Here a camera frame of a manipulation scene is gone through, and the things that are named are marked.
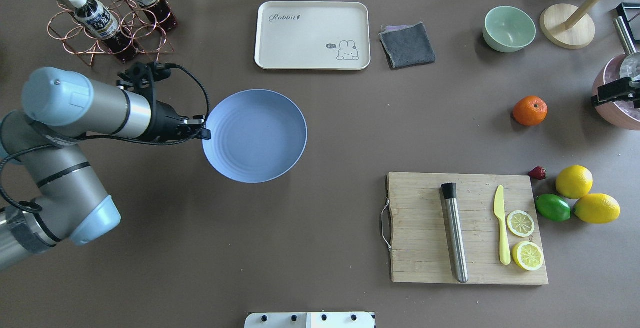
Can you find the grey folded cloth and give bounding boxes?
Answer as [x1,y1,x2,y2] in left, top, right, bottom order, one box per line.
[378,22,437,69]

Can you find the copper wire bottle rack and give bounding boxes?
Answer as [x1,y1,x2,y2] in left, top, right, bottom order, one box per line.
[47,0,178,66]

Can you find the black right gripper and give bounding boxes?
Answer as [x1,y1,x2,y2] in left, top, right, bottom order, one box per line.
[590,77,640,109]

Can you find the lemon slice lower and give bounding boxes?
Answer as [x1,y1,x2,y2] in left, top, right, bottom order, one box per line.
[512,241,545,271]

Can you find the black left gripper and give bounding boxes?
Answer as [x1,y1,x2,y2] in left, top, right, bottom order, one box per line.
[146,101,211,142]

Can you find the red strawberry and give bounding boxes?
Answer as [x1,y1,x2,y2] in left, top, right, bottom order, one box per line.
[528,166,547,180]

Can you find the yellow lemon upper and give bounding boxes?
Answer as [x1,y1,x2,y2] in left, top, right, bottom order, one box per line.
[555,165,594,199]

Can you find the blue round plate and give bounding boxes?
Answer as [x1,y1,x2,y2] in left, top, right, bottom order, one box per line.
[202,89,308,183]

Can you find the cream rabbit tray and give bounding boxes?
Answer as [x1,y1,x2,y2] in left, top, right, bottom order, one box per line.
[254,1,371,70]

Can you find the yellow plastic knife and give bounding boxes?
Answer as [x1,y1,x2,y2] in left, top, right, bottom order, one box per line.
[493,185,512,265]

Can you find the green ceramic bowl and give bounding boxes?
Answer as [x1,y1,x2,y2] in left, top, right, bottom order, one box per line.
[482,6,537,53]

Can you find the wooden cutting board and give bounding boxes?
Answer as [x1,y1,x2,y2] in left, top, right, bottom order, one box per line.
[386,171,548,285]

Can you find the metal scoop in bowl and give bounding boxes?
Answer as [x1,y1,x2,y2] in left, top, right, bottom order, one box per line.
[614,16,640,80]

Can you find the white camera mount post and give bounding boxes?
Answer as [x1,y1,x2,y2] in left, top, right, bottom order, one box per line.
[244,311,377,327]

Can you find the green lime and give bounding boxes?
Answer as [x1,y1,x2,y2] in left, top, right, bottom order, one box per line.
[535,194,572,222]

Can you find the wooden stand with round base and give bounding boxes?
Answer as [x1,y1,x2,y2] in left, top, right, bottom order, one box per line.
[539,0,640,50]

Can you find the yellow lemon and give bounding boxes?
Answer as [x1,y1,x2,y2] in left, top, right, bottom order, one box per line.
[573,193,621,224]
[555,165,594,199]

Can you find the lemon slice upper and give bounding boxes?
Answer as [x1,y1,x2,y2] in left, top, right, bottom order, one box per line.
[506,210,536,237]

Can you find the yellow lemon lower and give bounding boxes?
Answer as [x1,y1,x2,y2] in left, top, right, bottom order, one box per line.
[573,193,621,224]

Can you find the lemon slice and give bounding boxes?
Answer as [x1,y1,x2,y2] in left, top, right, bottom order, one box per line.
[512,241,545,271]
[506,210,536,237]

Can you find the pink bowl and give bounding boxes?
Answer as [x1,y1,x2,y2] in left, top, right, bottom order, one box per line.
[592,54,640,130]

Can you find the steel muddler black tip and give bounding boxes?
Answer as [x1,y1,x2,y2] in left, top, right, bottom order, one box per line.
[441,182,469,284]

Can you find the tea bottle front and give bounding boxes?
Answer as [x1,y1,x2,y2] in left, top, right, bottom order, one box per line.
[69,0,138,62]

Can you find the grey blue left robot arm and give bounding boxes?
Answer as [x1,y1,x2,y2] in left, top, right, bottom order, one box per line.
[1,63,211,269]

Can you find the orange mandarin fruit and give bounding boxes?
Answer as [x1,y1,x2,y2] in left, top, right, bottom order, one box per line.
[512,95,549,126]

